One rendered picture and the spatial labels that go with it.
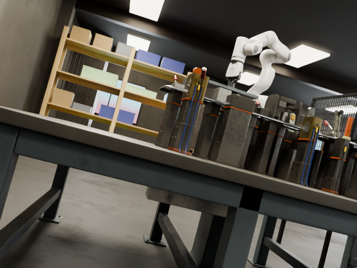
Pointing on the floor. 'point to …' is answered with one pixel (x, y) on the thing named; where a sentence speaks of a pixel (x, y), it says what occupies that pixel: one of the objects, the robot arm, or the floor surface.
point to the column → (207, 239)
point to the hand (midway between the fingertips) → (230, 85)
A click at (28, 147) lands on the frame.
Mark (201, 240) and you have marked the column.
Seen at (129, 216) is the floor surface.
